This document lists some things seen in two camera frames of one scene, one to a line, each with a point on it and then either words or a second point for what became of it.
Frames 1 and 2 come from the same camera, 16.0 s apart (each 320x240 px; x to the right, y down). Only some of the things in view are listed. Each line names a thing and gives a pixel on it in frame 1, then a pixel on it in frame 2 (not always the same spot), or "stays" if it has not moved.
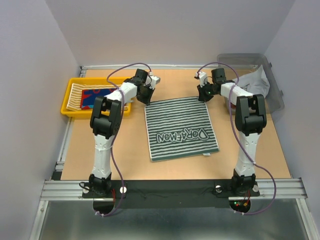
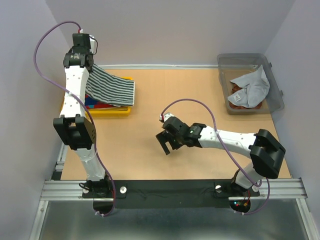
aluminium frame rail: x=72 y=190 stays
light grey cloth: x=256 y=82 stays
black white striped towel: x=180 y=128 -> x=110 y=89
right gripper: x=203 y=96 -> x=163 y=137
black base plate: x=172 y=194 stays
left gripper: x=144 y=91 -> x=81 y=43
